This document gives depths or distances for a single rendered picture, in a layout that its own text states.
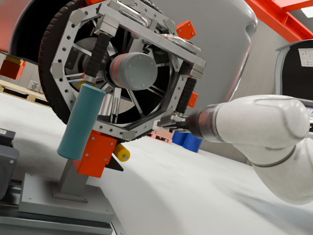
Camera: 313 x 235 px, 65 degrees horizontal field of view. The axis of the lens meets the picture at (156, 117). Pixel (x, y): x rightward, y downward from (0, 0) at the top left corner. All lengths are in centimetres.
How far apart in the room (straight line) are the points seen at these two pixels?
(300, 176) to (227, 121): 18
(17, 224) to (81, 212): 24
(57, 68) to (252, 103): 70
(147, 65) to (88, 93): 23
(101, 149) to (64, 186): 30
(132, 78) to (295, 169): 57
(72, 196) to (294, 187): 94
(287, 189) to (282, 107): 20
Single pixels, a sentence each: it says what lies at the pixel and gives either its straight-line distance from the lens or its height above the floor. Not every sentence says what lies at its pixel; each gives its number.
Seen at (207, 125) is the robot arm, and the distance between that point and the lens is 56.
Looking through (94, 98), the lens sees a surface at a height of 71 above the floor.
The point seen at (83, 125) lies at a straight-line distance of 87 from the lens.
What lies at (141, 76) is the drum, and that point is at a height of 84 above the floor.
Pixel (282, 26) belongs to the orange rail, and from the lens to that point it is 521.
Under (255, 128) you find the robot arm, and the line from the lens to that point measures 48.
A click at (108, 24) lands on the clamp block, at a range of 79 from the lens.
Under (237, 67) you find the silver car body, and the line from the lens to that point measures 182.
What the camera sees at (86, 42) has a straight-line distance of 146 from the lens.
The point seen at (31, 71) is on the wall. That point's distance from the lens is 697.
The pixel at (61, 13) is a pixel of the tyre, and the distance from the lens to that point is 108.
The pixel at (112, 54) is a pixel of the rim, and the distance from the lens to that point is 112.
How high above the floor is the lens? 73
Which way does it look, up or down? 1 degrees down
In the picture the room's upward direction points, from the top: 21 degrees clockwise
